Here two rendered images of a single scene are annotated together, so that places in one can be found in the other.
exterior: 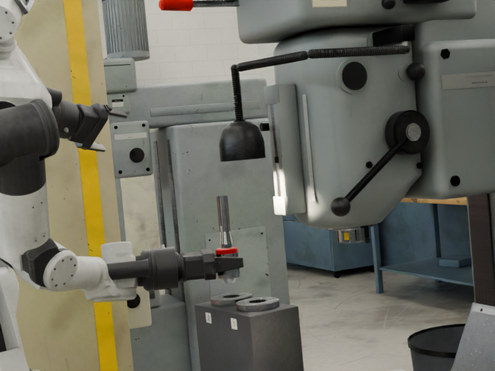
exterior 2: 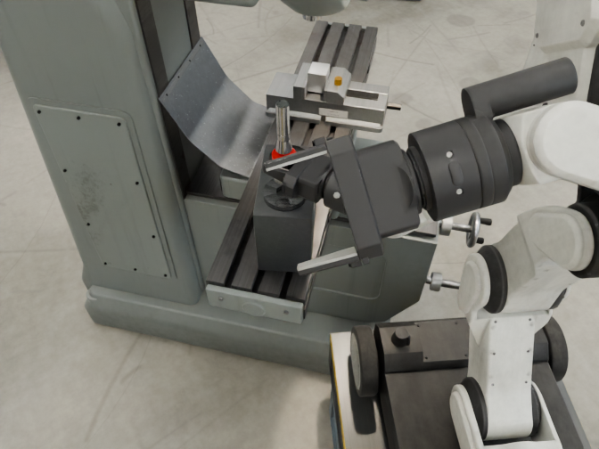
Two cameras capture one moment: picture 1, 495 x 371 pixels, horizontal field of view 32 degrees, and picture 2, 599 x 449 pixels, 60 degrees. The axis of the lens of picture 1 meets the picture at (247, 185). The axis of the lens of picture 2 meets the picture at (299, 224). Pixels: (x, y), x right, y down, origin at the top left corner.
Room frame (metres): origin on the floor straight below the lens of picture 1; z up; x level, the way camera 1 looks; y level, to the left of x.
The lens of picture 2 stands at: (2.43, 0.53, 1.90)
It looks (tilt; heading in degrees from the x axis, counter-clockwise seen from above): 49 degrees down; 218
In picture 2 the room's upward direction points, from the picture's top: straight up
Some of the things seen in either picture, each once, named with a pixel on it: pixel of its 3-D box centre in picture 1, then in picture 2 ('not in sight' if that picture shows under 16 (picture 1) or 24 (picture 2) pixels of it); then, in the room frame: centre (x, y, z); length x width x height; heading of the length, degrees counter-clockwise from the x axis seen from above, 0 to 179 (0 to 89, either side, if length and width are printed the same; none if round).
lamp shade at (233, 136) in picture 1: (241, 140); not in sight; (1.39, 0.00, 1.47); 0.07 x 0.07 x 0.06
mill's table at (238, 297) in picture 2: not in sight; (312, 134); (1.44, -0.18, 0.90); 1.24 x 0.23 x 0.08; 24
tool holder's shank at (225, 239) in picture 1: (224, 221); (283, 129); (1.86, 0.06, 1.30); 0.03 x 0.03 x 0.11
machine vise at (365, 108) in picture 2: not in sight; (328, 93); (1.36, -0.18, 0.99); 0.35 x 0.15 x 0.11; 114
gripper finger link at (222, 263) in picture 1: (228, 263); not in sight; (1.83, 0.05, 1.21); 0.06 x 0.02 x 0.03; 97
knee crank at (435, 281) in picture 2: not in sight; (461, 286); (1.38, 0.37, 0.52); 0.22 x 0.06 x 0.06; 114
